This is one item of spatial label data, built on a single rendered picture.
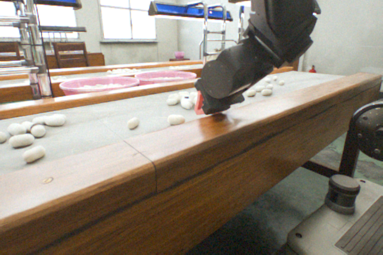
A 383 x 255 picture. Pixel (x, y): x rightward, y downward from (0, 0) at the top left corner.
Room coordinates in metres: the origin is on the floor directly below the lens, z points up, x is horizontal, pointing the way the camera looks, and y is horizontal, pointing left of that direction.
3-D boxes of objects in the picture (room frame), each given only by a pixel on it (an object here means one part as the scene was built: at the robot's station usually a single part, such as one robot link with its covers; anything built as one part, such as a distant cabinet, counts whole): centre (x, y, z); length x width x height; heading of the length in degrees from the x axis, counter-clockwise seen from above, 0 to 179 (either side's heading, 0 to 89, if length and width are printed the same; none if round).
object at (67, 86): (0.81, 0.32, 0.72); 0.27 x 0.27 x 0.10
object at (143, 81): (0.99, 0.11, 0.72); 0.27 x 0.27 x 0.10
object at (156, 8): (1.47, -0.02, 1.08); 0.62 x 0.08 x 0.07; 131
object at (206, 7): (1.42, -0.08, 0.90); 0.20 x 0.19 x 0.45; 131
